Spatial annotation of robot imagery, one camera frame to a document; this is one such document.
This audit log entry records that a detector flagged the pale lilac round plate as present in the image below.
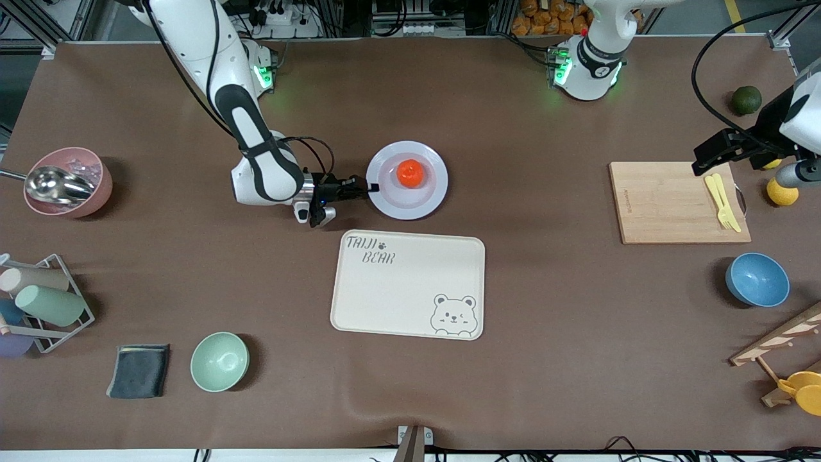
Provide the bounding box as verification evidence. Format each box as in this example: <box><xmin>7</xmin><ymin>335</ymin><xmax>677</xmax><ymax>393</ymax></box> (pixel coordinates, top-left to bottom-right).
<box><xmin>366</xmin><ymin>141</ymin><xmax>448</xmax><ymax>221</ymax></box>

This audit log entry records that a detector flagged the orange mandarin fruit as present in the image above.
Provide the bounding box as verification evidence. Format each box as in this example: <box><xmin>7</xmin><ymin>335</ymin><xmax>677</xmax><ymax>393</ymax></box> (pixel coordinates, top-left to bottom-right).
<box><xmin>396</xmin><ymin>159</ymin><xmax>425</xmax><ymax>189</ymax></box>

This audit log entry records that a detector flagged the yellow plastic fork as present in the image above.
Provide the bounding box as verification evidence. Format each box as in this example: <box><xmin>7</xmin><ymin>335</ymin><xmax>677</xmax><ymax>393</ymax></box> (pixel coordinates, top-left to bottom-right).
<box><xmin>704</xmin><ymin>175</ymin><xmax>734</xmax><ymax>230</ymax></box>

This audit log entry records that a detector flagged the dark green round fruit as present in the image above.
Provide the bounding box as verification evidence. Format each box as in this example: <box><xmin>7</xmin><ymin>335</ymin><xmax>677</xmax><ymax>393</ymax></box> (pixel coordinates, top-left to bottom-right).
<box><xmin>732</xmin><ymin>85</ymin><xmax>763</xmax><ymax>117</ymax></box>

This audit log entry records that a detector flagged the yellow plastic knife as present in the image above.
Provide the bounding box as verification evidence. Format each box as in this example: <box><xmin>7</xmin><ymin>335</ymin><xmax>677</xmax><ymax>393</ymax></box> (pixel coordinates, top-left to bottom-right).
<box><xmin>712</xmin><ymin>175</ymin><xmax>742</xmax><ymax>234</ymax></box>

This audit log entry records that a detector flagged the large yellow lemon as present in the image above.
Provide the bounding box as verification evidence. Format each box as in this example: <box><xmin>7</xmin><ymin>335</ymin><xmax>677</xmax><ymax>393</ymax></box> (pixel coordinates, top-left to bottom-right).
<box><xmin>766</xmin><ymin>180</ymin><xmax>800</xmax><ymax>207</ymax></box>

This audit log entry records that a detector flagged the wooden cutting board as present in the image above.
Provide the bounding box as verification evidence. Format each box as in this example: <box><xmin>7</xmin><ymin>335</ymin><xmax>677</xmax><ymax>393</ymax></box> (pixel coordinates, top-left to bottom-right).
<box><xmin>609</xmin><ymin>161</ymin><xmax>752</xmax><ymax>245</ymax></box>

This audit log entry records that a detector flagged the cream tray with bear print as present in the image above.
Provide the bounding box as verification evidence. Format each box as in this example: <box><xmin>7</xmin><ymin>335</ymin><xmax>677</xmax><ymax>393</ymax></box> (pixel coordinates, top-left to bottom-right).
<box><xmin>330</xmin><ymin>229</ymin><xmax>486</xmax><ymax>341</ymax></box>

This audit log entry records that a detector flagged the blue bowl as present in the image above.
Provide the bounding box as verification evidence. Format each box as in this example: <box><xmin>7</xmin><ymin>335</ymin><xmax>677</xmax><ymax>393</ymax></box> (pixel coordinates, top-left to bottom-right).
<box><xmin>725</xmin><ymin>252</ymin><xmax>791</xmax><ymax>308</ymax></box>

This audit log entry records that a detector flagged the long white power strip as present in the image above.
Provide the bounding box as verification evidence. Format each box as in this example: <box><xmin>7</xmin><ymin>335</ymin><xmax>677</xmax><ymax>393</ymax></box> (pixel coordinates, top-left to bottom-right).
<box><xmin>385</xmin><ymin>22</ymin><xmax>447</xmax><ymax>37</ymax></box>

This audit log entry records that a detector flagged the wooden peg drying rack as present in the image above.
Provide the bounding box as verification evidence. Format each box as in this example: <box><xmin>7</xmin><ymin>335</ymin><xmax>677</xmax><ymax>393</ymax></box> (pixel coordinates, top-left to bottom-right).
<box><xmin>730</xmin><ymin>302</ymin><xmax>821</xmax><ymax>408</ymax></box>

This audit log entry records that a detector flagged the pale green bowl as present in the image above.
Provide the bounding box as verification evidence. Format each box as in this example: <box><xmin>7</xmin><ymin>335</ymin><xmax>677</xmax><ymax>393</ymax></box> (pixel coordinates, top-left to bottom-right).
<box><xmin>190</xmin><ymin>332</ymin><xmax>250</xmax><ymax>393</ymax></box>

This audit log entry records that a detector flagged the pink bowl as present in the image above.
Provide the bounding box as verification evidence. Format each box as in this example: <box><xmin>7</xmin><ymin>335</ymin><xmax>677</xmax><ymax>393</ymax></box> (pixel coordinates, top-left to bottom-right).
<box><xmin>24</xmin><ymin>147</ymin><xmax>114</xmax><ymax>219</ymax></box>

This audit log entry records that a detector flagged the yellow cup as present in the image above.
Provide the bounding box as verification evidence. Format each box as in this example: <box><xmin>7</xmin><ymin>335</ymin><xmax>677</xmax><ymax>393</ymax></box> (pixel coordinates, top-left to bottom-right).
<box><xmin>777</xmin><ymin>371</ymin><xmax>821</xmax><ymax>416</ymax></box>

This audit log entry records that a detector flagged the dark grey folded cloth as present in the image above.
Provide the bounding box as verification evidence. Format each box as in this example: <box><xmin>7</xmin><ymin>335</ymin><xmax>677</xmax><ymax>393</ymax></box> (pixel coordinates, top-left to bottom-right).
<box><xmin>106</xmin><ymin>344</ymin><xmax>171</xmax><ymax>400</ymax></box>

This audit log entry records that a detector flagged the metal scoop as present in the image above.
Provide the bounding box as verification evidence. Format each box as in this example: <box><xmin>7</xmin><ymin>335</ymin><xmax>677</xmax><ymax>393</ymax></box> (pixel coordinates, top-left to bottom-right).
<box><xmin>0</xmin><ymin>166</ymin><xmax>97</xmax><ymax>206</ymax></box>

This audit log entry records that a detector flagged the mint green cup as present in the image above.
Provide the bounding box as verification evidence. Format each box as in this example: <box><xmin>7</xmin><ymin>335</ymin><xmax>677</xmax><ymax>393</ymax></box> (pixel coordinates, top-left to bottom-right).
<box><xmin>15</xmin><ymin>284</ymin><xmax>86</xmax><ymax>327</ymax></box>

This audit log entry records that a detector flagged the beige cup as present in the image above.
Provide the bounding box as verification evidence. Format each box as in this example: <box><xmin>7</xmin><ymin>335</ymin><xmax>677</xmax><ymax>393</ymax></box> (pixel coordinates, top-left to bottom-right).
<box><xmin>0</xmin><ymin>266</ymin><xmax>70</xmax><ymax>296</ymax></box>

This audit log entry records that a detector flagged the purple cup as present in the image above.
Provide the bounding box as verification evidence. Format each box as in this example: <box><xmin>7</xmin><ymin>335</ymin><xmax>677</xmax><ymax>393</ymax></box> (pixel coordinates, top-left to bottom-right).
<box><xmin>0</xmin><ymin>334</ymin><xmax>34</xmax><ymax>358</ymax></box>

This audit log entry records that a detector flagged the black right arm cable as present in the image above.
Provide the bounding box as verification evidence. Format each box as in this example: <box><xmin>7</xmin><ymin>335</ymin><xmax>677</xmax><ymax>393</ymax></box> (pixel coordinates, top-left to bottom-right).
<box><xmin>144</xmin><ymin>0</ymin><xmax>337</xmax><ymax>187</ymax></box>

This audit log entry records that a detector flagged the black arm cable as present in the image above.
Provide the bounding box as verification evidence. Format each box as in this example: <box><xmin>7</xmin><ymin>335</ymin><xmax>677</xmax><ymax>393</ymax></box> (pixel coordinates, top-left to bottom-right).
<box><xmin>690</xmin><ymin>3</ymin><xmax>821</xmax><ymax>141</ymax></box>
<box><xmin>144</xmin><ymin>0</ymin><xmax>337</xmax><ymax>187</ymax></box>

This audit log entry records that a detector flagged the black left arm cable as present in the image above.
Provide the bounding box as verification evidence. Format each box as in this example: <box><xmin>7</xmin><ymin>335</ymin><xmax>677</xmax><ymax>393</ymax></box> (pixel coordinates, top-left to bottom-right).
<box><xmin>690</xmin><ymin>3</ymin><xmax>821</xmax><ymax>141</ymax></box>

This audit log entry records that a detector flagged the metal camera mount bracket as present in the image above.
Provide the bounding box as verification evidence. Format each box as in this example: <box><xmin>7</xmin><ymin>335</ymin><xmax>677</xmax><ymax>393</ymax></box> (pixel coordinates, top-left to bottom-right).
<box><xmin>394</xmin><ymin>425</ymin><xmax>434</xmax><ymax>462</ymax></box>

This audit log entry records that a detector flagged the grey wire cup rack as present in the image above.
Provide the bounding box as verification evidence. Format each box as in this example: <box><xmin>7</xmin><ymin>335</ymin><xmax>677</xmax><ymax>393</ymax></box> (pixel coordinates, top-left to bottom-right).
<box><xmin>0</xmin><ymin>253</ymin><xmax>96</xmax><ymax>354</ymax></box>

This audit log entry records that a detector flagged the black cable bundle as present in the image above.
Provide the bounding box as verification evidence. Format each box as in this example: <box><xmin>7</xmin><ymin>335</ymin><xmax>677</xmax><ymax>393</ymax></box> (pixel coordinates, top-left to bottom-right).
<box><xmin>603</xmin><ymin>436</ymin><xmax>821</xmax><ymax>462</ymax></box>

